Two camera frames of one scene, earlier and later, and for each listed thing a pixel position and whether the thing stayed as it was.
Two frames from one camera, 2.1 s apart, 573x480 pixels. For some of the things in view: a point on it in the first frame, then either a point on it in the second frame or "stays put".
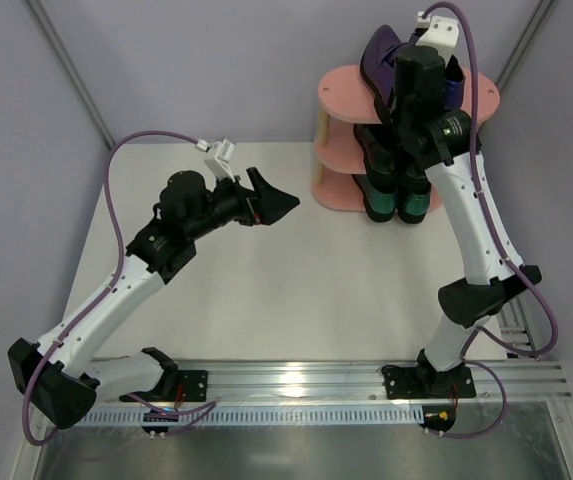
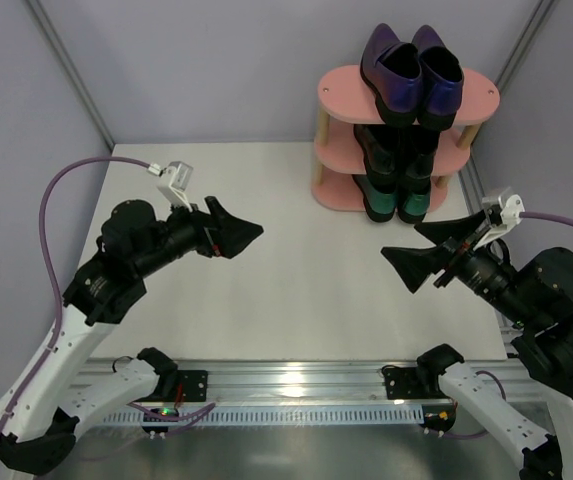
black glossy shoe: (413, 165) stays put
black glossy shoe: (381, 145) stays put
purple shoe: (377, 64) stays put
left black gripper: (251, 201) -> (207, 236)
